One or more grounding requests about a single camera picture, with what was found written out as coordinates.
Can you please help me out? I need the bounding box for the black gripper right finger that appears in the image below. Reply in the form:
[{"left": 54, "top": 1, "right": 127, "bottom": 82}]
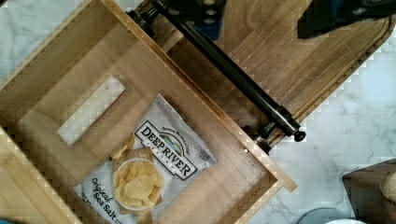
[{"left": 297, "top": 0, "right": 396, "bottom": 39}]

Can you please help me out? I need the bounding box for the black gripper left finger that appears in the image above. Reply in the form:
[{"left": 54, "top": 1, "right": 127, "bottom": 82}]
[{"left": 150, "top": 0, "right": 225, "bottom": 40}]

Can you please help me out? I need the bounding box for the light wooden drawer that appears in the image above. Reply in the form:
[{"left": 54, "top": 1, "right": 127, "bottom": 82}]
[{"left": 1, "top": 0, "right": 296, "bottom": 224}]

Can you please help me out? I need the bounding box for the dark wooden cutting board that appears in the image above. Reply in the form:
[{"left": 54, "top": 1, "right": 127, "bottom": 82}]
[{"left": 151, "top": 0, "right": 395, "bottom": 145}]

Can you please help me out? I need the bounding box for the Deep River chips bag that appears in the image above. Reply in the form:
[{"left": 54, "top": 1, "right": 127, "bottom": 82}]
[{"left": 75, "top": 95, "right": 217, "bottom": 224}]

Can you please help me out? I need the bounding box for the wooden utensil holder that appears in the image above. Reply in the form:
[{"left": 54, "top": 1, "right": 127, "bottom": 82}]
[{"left": 342, "top": 159, "right": 395, "bottom": 224}]

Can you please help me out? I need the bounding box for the black drawer handle bar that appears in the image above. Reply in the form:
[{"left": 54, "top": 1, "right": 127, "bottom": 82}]
[{"left": 127, "top": 0, "right": 306, "bottom": 152}]

